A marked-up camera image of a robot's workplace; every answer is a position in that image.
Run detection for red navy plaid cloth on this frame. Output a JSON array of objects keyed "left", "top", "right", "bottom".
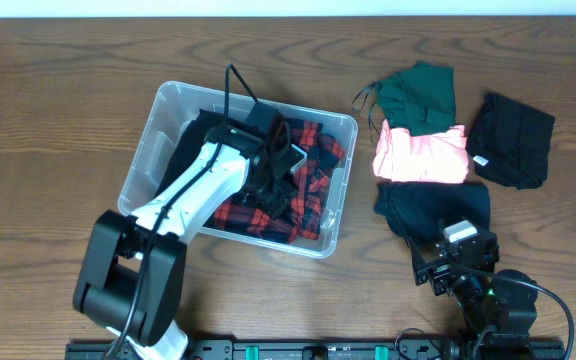
[{"left": 206, "top": 118, "right": 345, "bottom": 243}]

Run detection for black pants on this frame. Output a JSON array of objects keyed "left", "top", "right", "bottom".
[{"left": 155, "top": 110, "right": 224, "bottom": 197}]

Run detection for clear plastic storage bin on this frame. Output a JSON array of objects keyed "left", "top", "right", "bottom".
[{"left": 117, "top": 81, "right": 358, "bottom": 259}]

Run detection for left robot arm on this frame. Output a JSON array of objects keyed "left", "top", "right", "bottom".
[{"left": 73, "top": 102, "right": 302, "bottom": 359}]

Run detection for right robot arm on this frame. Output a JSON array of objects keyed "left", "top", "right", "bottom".
[{"left": 405, "top": 221, "right": 537, "bottom": 343}]

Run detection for dark teal folded garment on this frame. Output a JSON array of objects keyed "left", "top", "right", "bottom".
[{"left": 374, "top": 182, "right": 491, "bottom": 246}]

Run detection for pink folded shirt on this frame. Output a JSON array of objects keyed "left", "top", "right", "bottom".
[{"left": 372, "top": 120, "right": 469, "bottom": 184}]

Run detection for black folded garment with tag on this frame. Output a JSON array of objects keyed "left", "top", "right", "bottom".
[{"left": 466, "top": 92, "right": 555, "bottom": 190}]

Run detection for dark green folded garment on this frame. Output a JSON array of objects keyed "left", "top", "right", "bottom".
[{"left": 352, "top": 61, "right": 456, "bottom": 136}]

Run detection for black mounting rail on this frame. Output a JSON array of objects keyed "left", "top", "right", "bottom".
[{"left": 64, "top": 337, "right": 566, "bottom": 360}]

